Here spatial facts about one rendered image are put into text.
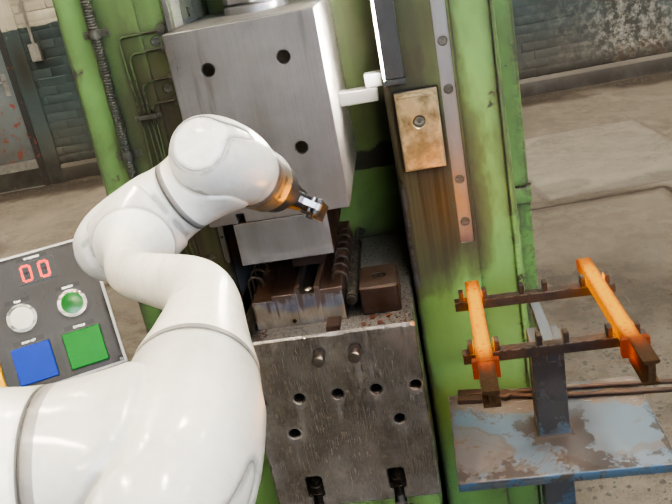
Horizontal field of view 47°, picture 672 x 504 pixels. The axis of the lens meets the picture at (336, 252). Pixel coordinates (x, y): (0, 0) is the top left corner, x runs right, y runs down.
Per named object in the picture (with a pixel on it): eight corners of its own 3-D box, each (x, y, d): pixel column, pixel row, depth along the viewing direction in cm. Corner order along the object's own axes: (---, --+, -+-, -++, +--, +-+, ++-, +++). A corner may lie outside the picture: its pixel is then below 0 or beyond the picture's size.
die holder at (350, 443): (441, 493, 178) (414, 321, 162) (280, 510, 183) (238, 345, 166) (428, 368, 230) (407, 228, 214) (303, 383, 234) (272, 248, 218)
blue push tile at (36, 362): (59, 374, 155) (48, 338, 156) (20, 387, 152) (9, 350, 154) (60, 375, 156) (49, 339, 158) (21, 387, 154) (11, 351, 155)
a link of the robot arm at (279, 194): (263, 216, 105) (280, 223, 111) (290, 154, 105) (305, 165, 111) (209, 192, 108) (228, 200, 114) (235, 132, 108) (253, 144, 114)
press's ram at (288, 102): (391, 201, 159) (358, -2, 144) (209, 228, 163) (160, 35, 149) (389, 148, 197) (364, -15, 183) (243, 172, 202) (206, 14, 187)
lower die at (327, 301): (347, 318, 169) (340, 282, 166) (258, 330, 172) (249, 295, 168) (354, 246, 208) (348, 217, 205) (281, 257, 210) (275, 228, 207)
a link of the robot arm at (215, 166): (262, 121, 107) (187, 173, 110) (209, 83, 92) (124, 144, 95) (297, 184, 104) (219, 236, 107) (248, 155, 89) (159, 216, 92)
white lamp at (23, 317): (32, 329, 155) (25, 310, 153) (11, 332, 155) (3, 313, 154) (39, 322, 158) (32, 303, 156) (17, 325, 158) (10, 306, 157)
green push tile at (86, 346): (109, 358, 157) (98, 323, 158) (71, 370, 155) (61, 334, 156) (109, 359, 159) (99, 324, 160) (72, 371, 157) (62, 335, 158)
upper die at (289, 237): (334, 252, 164) (326, 210, 160) (242, 266, 166) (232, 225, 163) (344, 192, 202) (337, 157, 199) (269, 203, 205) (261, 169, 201)
